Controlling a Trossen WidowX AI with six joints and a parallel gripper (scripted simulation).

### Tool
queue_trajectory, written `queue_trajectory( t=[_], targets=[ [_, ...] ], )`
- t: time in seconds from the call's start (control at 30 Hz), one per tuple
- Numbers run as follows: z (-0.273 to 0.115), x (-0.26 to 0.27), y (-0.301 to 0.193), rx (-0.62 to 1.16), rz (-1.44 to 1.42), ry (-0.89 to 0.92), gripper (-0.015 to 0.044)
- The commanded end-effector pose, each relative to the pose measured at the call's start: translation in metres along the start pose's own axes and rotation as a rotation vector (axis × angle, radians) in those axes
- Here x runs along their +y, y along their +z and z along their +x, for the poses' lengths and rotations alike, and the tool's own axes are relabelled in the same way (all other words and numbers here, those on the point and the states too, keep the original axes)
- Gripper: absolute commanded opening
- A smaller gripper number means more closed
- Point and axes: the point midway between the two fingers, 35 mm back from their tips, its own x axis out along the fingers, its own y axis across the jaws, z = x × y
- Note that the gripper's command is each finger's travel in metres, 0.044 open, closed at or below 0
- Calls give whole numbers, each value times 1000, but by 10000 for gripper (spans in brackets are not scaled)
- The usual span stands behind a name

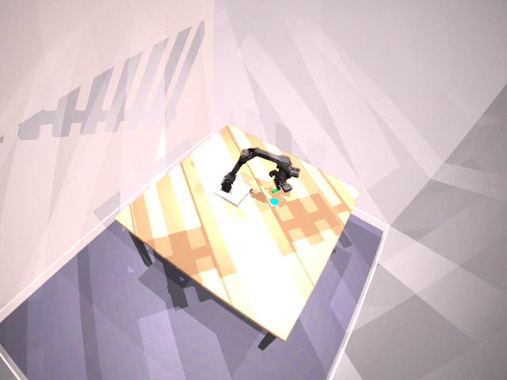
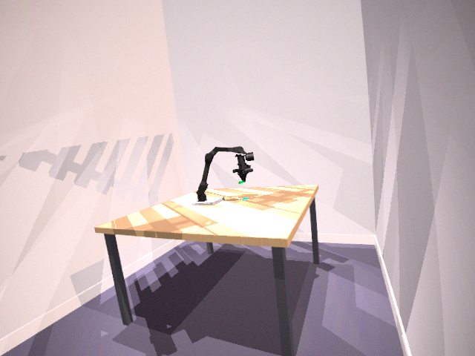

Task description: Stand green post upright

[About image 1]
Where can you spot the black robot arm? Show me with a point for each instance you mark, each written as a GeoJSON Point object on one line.
{"type": "Point", "coordinates": [283, 162]}

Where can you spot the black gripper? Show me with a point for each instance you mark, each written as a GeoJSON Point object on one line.
{"type": "Point", "coordinates": [280, 181]}

